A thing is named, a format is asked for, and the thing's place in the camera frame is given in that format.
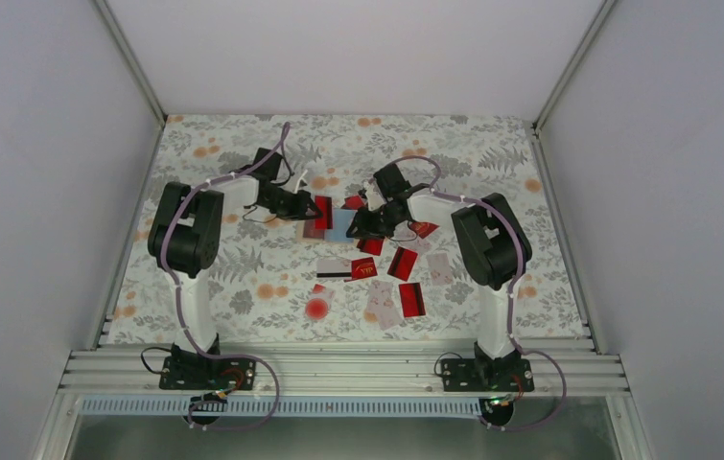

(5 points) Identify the beige leather card holder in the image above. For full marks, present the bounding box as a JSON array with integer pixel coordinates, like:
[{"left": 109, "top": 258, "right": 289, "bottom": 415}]
[{"left": 296, "top": 208, "right": 356, "bottom": 243}]

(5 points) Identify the red magnetic stripe card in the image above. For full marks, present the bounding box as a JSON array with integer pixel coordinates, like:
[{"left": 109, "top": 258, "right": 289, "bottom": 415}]
[{"left": 315, "top": 195, "right": 334, "bottom": 231}]

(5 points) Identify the red VIP card small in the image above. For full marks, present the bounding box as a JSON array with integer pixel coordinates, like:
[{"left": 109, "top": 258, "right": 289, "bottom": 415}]
[{"left": 408, "top": 221, "right": 439, "bottom": 240}]

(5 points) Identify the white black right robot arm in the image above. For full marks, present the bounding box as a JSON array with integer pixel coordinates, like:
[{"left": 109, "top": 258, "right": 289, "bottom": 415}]
[{"left": 347, "top": 160, "right": 532, "bottom": 390}]

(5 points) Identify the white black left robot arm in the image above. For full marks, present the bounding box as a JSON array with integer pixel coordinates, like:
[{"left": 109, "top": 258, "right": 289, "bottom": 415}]
[{"left": 148, "top": 146, "right": 324, "bottom": 388}]

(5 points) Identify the red VIP card upper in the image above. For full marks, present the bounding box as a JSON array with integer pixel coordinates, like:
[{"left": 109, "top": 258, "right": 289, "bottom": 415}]
[{"left": 387, "top": 246, "right": 418, "bottom": 282}]

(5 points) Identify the red VIP card centre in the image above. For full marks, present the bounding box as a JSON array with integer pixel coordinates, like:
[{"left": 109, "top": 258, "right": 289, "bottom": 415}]
[{"left": 351, "top": 257, "right": 378, "bottom": 281}]

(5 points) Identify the white card black stripe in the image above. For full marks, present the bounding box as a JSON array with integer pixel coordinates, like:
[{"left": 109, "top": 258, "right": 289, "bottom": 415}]
[{"left": 315, "top": 258, "right": 352, "bottom": 280}]

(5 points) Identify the white floral card right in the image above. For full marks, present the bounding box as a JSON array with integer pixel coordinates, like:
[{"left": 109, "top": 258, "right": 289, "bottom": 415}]
[{"left": 427, "top": 253, "right": 455, "bottom": 286}]

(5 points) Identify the white floral card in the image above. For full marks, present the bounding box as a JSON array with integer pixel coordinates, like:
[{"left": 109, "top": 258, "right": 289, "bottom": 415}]
[
  {"left": 427, "top": 253, "right": 455, "bottom": 286},
  {"left": 364, "top": 281, "right": 403, "bottom": 331}
]

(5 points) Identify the white floral card lower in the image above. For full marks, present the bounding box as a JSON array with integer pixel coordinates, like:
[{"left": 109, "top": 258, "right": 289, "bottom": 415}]
[{"left": 364, "top": 281, "right": 403, "bottom": 331}]

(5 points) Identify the white card red circle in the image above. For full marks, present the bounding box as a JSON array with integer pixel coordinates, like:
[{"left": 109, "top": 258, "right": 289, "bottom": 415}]
[{"left": 305, "top": 284, "right": 335, "bottom": 321}]

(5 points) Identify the floral patterned table mat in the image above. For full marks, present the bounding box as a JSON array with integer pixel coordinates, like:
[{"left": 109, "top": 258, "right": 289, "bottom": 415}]
[{"left": 108, "top": 115, "right": 583, "bottom": 344}]

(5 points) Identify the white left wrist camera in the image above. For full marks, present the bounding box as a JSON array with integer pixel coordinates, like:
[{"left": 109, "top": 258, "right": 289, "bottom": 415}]
[{"left": 293, "top": 170, "right": 311, "bottom": 194}]

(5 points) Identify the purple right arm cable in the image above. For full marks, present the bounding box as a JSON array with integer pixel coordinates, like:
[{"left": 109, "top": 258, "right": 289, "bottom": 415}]
[{"left": 370, "top": 155, "right": 570, "bottom": 434}]

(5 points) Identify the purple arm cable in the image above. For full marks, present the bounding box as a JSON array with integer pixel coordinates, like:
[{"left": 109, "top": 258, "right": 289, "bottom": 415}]
[
  {"left": 370, "top": 155, "right": 570, "bottom": 434},
  {"left": 161, "top": 122, "right": 292, "bottom": 433}
]

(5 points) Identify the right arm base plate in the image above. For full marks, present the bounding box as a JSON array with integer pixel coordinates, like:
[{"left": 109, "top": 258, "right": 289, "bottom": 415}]
[{"left": 438, "top": 357, "right": 535, "bottom": 393}]

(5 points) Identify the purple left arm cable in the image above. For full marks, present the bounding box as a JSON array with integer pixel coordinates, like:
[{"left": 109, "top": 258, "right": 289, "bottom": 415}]
[{"left": 161, "top": 122, "right": 292, "bottom": 433}]

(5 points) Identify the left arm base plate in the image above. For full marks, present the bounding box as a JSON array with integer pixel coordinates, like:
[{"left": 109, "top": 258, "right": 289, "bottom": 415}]
[{"left": 158, "top": 356, "right": 257, "bottom": 391}]

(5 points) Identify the aluminium rail frame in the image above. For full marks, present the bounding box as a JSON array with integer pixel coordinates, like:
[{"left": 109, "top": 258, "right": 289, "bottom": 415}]
[{"left": 58, "top": 344, "right": 630, "bottom": 397}]

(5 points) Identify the grey slotted cable duct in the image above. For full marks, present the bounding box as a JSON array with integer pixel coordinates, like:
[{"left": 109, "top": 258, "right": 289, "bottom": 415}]
[{"left": 78, "top": 395, "right": 480, "bottom": 419}]

